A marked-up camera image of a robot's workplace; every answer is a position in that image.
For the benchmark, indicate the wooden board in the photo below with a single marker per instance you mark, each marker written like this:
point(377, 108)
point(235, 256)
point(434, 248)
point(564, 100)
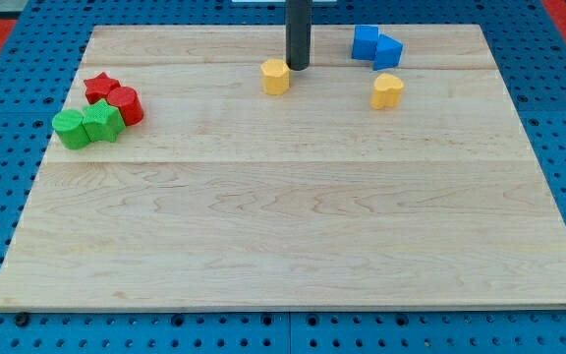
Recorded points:
point(226, 199)

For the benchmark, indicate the blue triangle block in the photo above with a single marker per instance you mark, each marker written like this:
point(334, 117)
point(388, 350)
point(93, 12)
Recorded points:
point(388, 53)

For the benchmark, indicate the yellow hexagon block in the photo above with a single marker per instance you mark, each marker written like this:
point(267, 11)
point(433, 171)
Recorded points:
point(275, 76)

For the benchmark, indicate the yellow heart block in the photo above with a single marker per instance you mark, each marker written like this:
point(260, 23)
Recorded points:
point(386, 91)

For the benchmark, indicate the blue cube block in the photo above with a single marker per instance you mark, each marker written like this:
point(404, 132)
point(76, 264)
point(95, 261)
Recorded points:
point(365, 42)

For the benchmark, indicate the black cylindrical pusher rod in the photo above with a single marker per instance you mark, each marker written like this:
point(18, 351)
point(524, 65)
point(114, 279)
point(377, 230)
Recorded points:
point(298, 33)

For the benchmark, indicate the red cylinder block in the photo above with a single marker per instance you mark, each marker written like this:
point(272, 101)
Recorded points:
point(126, 99)

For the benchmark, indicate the green star block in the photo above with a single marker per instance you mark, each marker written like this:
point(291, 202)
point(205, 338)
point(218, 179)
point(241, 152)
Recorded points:
point(102, 121)

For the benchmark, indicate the red star block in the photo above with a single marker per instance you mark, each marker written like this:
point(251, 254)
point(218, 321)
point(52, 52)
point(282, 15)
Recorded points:
point(99, 87)

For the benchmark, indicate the green cylinder block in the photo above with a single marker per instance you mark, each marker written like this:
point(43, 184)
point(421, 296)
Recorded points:
point(69, 127)

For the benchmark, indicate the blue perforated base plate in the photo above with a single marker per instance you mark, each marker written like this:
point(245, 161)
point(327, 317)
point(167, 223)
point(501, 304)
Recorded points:
point(39, 61)

